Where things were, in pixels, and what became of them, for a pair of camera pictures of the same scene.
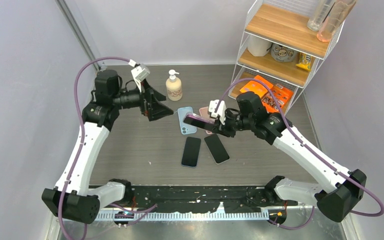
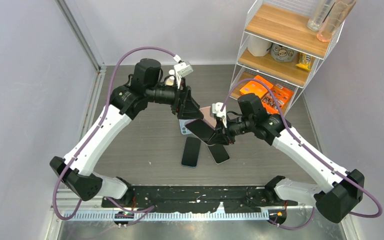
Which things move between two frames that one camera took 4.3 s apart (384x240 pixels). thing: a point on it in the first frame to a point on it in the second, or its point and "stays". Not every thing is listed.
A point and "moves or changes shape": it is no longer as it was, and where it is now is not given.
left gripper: (155, 110) to (185, 106)
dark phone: (191, 118) moves or changes shape
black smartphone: (217, 149) stays
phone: (191, 152) stays
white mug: (258, 47) stays
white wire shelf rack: (280, 54) stays
